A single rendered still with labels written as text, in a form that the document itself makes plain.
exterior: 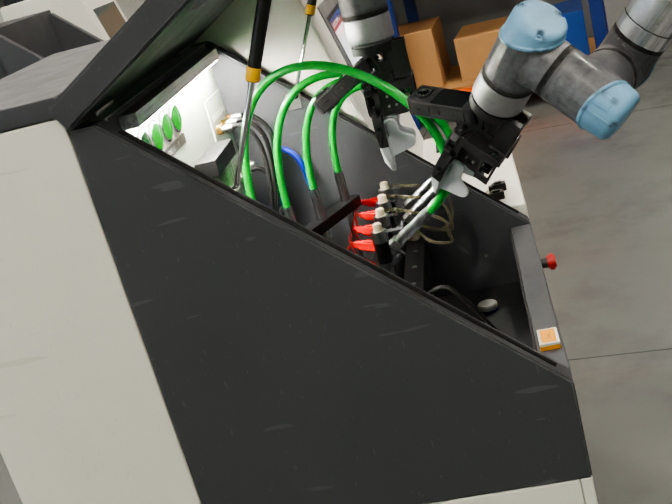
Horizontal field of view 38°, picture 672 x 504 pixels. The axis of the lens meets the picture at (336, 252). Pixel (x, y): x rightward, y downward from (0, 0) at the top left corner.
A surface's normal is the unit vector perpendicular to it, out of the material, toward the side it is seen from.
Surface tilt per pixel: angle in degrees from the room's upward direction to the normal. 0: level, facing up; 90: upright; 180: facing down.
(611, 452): 0
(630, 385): 0
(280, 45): 90
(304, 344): 90
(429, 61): 90
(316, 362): 90
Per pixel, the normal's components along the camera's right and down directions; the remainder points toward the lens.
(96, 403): -0.09, 0.36
